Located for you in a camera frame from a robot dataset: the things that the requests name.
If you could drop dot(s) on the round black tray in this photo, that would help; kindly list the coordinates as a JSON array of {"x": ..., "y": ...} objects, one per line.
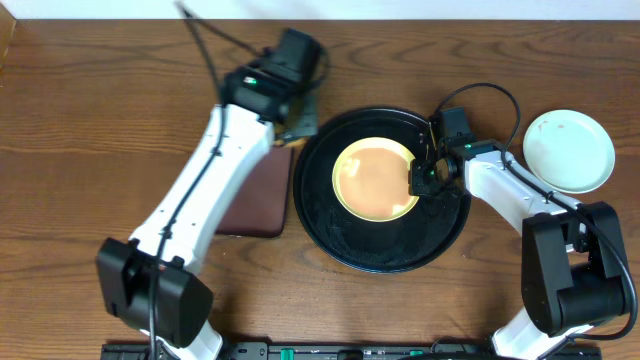
[{"x": 403, "y": 244}]

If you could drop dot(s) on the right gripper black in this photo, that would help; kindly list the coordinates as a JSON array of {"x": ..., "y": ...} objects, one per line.
[{"x": 417, "y": 185}]

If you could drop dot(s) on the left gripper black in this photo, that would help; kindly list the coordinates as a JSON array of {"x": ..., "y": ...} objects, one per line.
[{"x": 302, "y": 126}]

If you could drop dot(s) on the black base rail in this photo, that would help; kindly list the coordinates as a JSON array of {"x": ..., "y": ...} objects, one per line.
[{"x": 263, "y": 351}]

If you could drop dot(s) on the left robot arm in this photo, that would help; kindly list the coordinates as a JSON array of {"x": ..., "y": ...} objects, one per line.
[{"x": 150, "y": 282}]

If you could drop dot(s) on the rectangular black brown tray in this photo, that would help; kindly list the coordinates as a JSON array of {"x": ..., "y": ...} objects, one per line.
[{"x": 259, "y": 207}]

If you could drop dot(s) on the light green plate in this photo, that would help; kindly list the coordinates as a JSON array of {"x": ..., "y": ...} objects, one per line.
[{"x": 569, "y": 151}]

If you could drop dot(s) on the yellow plate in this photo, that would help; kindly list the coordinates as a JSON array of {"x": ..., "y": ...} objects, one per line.
[{"x": 370, "y": 178}]

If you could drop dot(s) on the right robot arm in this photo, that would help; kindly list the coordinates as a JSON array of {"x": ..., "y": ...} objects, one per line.
[{"x": 574, "y": 270}]

